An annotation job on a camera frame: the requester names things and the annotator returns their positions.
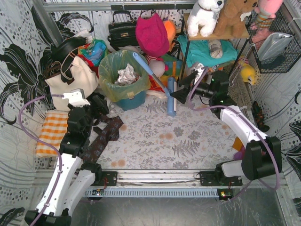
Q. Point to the yellow plush duck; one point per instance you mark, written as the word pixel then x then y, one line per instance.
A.
pixel 247 72

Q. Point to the cream canvas tote bag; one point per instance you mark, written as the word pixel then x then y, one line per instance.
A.
pixel 82 77

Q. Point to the black wide-brim hat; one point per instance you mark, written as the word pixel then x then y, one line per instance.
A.
pixel 60 53

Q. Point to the brown floral necktie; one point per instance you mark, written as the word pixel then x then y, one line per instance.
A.
pixel 107 129

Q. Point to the orange checkered towel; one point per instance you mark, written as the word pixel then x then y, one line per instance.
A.
pixel 53 131

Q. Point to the rainbow striped bag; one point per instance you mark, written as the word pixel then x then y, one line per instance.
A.
pixel 175 67

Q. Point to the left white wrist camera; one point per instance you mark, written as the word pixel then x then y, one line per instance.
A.
pixel 76 98

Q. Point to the black wire basket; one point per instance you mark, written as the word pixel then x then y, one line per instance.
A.
pixel 282 63

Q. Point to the dark patterned cloth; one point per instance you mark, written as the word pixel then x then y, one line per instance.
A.
pixel 259 117

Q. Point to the orange plush toy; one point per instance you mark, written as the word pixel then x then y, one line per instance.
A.
pixel 171 31

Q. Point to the colorful tie-dye cloth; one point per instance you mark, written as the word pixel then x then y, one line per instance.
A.
pixel 93 53

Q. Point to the white husky plush dog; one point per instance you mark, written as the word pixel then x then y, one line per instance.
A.
pixel 203 17

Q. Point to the grey patterned sock roll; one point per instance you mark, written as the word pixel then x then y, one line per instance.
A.
pixel 215 49

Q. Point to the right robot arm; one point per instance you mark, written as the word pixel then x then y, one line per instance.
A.
pixel 262 156

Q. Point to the magenta fabric bag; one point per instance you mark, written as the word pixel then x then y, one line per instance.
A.
pixel 151 36

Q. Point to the brown teddy bear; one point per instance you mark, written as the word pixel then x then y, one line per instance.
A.
pixel 231 15

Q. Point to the pink plush toy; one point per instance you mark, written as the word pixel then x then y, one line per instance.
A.
pixel 266 13

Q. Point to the crumpled white paper trash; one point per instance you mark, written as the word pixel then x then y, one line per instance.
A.
pixel 127 76

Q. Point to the silver foil pouch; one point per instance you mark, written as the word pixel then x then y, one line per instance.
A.
pixel 274 45

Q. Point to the beige bristle broom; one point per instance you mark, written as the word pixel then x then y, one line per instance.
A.
pixel 238 91

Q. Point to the yellow plastic trash bag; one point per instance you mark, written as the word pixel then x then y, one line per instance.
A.
pixel 108 74

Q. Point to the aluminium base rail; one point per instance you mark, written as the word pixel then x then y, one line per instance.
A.
pixel 158 178

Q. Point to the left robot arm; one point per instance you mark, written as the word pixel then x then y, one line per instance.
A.
pixel 71 177

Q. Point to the teal folded cloth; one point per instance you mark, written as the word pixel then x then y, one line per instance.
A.
pixel 199 53

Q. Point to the striped colorful sock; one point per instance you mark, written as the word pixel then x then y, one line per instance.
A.
pixel 238 146

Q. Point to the teal plastic trash bin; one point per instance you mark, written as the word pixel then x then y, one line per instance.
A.
pixel 133 102

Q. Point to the wooden shelf with black frame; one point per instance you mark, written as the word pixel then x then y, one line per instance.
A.
pixel 227 35

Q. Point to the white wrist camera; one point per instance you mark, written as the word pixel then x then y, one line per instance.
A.
pixel 76 98
pixel 199 68

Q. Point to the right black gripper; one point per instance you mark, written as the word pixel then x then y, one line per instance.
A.
pixel 188 86

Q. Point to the pink white plush doll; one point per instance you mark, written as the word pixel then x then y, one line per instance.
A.
pixel 157 65

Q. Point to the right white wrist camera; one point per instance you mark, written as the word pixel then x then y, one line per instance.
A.
pixel 199 68

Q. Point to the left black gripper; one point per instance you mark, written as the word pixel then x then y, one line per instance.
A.
pixel 99 105

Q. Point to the black leather handbag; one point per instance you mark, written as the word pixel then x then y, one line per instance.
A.
pixel 122 34

